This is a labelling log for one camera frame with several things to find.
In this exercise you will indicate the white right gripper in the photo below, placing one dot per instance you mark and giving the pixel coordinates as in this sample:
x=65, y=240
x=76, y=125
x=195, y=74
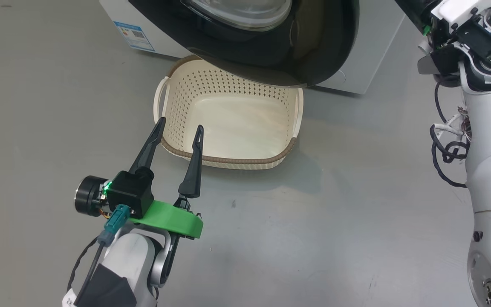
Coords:
x=458, y=10

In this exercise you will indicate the blue white energy label sticker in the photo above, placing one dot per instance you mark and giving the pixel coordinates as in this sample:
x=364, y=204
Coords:
x=134, y=37

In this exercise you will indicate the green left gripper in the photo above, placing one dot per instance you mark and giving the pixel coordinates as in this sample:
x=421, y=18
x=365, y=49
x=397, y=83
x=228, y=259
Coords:
x=171, y=219

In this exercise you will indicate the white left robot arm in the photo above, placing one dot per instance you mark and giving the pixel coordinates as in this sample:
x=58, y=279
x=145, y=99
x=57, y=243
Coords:
x=132, y=260

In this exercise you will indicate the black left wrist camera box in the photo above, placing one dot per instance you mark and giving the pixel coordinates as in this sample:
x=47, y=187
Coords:
x=130, y=192

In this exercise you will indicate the white washing machine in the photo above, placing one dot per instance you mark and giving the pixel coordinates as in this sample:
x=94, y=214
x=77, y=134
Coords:
x=375, y=55

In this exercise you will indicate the cream perforated laundry basket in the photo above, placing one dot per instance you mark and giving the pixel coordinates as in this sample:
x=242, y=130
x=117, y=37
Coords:
x=237, y=128

